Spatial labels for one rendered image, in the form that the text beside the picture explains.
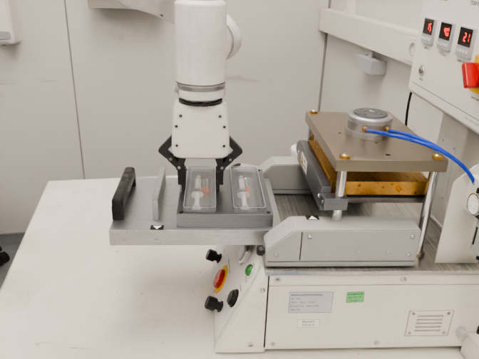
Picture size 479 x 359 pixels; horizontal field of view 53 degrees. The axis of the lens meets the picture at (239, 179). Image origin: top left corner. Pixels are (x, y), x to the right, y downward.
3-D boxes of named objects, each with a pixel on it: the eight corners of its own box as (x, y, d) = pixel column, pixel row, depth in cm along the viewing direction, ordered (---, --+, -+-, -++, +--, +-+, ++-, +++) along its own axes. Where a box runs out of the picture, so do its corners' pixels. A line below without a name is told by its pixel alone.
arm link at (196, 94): (171, 85, 78) (172, 104, 79) (226, 87, 78) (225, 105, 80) (174, 75, 86) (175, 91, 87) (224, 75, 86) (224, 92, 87)
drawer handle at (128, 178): (136, 184, 97) (135, 166, 96) (123, 220, 84) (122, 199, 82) (126, 184, 97) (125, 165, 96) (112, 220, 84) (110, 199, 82)
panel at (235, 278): (214, 253, 114) (249, 189, 107) (214, 345, 87) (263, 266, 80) (206, 251, 113) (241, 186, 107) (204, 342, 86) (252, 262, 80)
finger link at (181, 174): (167, 157, 86) (167, 191, 88) (184, 157, 86) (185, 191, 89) (168, 151, 89) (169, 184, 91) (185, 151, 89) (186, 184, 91)
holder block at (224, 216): (261, 179, 101) (261, 168, 100) (272, 227, 83) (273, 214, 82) (182, 179, 100) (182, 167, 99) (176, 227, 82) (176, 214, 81)
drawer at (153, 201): (268, 194, 104) (270, 160, 101) (281, 248, 84) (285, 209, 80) (130, 193, 102) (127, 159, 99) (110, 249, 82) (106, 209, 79)
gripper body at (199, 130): (169, 97, 79) (170, 161, 84) (231, 99, 80) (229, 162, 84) (172, 87, 86) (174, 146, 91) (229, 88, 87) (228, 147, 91)
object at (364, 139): (412, 153, 104) (423, 95, 99) (487, 224, 76) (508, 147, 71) (301, 152, 103) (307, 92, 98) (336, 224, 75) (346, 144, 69)
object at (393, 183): (386, 159, 101) (394, 115, 97) (430, 207, 81) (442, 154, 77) (306, 158, 100) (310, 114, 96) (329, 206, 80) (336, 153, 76)
